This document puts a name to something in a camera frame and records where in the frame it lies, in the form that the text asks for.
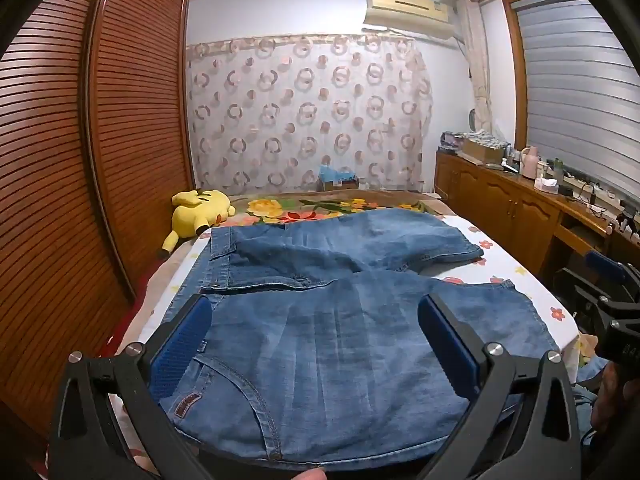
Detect blue denim pants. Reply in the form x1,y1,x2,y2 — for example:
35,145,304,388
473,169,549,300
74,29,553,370
159,208,561,476

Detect white flower-print sheet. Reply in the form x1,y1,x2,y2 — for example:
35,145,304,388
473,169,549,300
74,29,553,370
107,210,581,441

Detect wooden louvered wardrobe door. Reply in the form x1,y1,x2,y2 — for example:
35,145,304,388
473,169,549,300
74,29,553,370
90,0,196,291
0,0,136,456

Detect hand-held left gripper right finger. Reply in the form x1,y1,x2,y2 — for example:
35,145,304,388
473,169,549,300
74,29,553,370
417,294,583,480

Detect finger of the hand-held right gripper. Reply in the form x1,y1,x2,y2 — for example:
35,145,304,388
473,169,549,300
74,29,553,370
574,280,631,321
585,251,640,306

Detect pink thermos jug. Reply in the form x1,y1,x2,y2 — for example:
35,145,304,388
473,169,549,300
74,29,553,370
520,146,541,179

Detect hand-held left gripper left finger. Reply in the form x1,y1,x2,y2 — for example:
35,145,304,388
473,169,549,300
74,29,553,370
47,294,213,480

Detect cardboard tray of small things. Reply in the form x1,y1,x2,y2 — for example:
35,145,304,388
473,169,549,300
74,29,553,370
460,132,506,165

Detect ring-patterned sheer curtain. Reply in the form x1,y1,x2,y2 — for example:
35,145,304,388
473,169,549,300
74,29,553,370
186,34,433,196

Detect red blanket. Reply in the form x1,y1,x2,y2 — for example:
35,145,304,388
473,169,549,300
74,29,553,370
92,270,151,361

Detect yellow plush toy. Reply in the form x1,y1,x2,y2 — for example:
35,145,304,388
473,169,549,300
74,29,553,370
159,189,237,261

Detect wooden window frame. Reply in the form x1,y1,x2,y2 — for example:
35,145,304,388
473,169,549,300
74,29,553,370
502,0,586,148

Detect cardboard box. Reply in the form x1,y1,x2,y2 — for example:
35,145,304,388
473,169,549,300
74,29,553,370
318,174,360,192

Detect beige lace curtain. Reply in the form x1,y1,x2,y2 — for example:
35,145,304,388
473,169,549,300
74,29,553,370
457,0,501,133

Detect wooden sideboard cabinet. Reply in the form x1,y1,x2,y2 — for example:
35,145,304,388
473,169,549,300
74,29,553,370
434,150,640,286

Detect grey window blind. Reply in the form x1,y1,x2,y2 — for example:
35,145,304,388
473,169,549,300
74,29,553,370
515,0,640,196

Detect brown floral blanket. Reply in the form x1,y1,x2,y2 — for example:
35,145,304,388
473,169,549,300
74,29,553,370
120,191,448,341

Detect beige wall air conditioner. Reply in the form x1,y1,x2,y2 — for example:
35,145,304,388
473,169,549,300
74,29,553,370
362,0,453,41

